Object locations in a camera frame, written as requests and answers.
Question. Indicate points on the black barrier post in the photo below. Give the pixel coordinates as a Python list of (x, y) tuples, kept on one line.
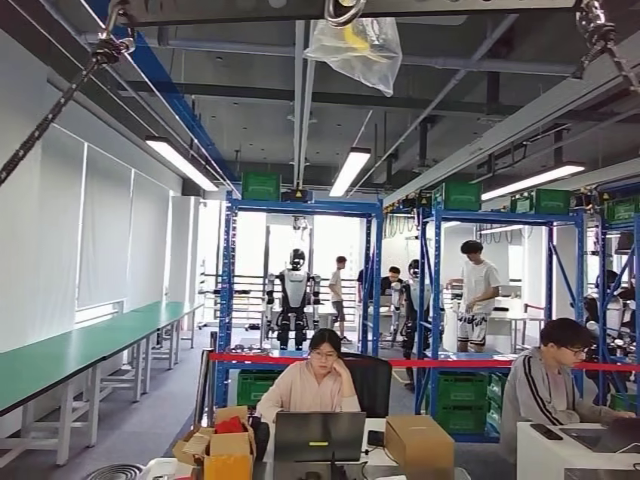
[(202, 391)]

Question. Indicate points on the open cardboard box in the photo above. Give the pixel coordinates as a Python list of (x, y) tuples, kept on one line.
[(227, 460)]

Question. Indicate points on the grey overhead rail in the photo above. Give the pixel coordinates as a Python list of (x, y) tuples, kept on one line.
[(303, 99), (500, 136)]

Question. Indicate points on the white roller blind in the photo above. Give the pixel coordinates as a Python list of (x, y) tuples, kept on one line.
[(105, 232), (147, 245), (45, 252)]

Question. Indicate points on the green-topped workbench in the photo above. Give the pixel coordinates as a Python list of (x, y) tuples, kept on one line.
[(75, 344)]

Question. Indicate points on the silver black humanoid robot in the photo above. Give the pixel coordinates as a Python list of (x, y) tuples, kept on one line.
[(412, 311), (612, 318), (295, 291)]

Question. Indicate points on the long ceiling light bar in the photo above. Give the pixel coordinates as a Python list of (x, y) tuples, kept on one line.
[(183, 164), (350, 172), (532, 182)]

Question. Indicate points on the white work table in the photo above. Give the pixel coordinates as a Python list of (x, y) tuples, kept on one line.
[(515, 316)]

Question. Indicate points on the blue ceiling beam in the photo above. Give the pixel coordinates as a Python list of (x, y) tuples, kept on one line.
[(172, 99)]

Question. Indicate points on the black yellow hoist box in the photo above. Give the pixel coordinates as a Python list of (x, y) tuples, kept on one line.
[(296, 196)]

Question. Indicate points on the black suspension bar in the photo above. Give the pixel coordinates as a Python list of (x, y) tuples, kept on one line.
[(225, 10)]

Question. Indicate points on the closed cardboard box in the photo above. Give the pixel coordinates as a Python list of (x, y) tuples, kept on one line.
[(420, 450)]

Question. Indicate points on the red cloth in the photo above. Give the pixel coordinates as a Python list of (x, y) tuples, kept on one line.
[(230, 425)]

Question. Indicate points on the blue steel shelf rack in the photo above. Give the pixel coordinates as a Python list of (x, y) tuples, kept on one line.
[(602, 298), (435, 298), (226, 298)]

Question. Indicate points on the clear plastic bag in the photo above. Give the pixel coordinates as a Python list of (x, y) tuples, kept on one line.
[(360, 60)]

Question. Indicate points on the black office chair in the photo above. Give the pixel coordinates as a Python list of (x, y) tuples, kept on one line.
[(372, 384)]

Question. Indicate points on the red barrier tape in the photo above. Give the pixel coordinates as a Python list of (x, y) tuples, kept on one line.
[(450, 363)]

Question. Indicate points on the green plastic crate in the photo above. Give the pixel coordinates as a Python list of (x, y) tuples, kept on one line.
[(623, 210), (496, 389), (522, 204), (261, 187), (255, 391), (493, 416), (463, 196), (552, 201), (463, 419), (463, 391), (623, 403)]

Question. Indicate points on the person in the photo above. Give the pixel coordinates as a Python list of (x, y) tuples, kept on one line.
[(480, 285), (540, 397), (392, 285), (300, 394), (337, 288)]

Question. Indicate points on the round ribbed metal part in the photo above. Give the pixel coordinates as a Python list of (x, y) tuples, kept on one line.
[(112, 473)]

